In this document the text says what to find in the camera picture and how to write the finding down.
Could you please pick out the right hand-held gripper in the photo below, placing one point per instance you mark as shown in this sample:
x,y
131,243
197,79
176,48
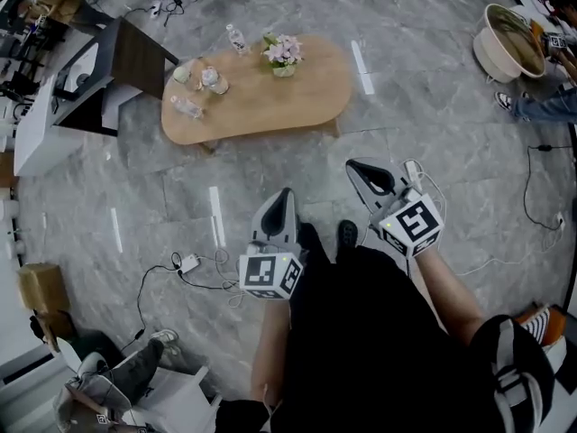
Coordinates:
x,y
414,226

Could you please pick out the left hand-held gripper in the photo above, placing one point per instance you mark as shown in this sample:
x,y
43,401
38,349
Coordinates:
x,y
266,273

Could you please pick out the person's right forearm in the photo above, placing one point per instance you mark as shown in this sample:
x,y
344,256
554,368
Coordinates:
x,y
451,291

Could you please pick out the person's left forearm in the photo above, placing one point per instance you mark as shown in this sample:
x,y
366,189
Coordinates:
x,y
270,350

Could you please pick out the wooden coffee table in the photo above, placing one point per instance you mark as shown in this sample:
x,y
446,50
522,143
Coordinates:
x,y
270,102

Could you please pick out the white power strip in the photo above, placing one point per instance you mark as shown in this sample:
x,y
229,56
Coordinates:
x,y
411,170

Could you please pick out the person's right black shoe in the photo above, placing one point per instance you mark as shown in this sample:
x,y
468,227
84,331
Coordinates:
x,y
347,233

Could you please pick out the white power adapter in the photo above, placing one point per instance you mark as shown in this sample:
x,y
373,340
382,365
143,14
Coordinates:
x,y
189,264

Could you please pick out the person's black trousers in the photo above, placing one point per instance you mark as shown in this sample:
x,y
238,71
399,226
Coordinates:
x,y
369,332

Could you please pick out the lying clear plastic bottle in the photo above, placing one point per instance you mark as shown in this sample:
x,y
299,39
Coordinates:
x,y
186,106

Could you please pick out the clear glass jar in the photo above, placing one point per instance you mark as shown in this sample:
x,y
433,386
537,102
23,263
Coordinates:
x,y
215,80

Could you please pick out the pink flowers in white pot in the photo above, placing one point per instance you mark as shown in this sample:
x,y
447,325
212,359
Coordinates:
x,y
283,54

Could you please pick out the small white round cup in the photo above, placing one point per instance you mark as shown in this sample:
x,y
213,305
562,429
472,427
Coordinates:
x,y
181,75

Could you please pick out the cream round tub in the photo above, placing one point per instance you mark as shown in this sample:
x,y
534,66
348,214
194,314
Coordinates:
x,y
498,48

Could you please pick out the upright clear water bottle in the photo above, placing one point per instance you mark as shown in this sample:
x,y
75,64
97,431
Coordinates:
x,y
237,39

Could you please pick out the white paper box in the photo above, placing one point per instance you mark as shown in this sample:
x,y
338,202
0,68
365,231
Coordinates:
x,y
176,399

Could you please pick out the black white striped cloth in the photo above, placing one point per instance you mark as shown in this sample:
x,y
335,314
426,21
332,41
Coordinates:
x,y
536,325

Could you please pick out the dark brown desk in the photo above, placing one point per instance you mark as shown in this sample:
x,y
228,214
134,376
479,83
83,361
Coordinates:
x,y
135,57

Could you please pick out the orange sofa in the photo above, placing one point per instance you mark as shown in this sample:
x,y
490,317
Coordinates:
x,y
556,327

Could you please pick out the cardboard box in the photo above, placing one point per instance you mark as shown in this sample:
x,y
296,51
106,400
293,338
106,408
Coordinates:
x,y
43,287

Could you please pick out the white cabinet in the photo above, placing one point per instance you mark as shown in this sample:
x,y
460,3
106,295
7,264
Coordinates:
x,y
40,138

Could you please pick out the white wall plug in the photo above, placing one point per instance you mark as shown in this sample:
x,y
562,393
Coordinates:
x,y
561,220

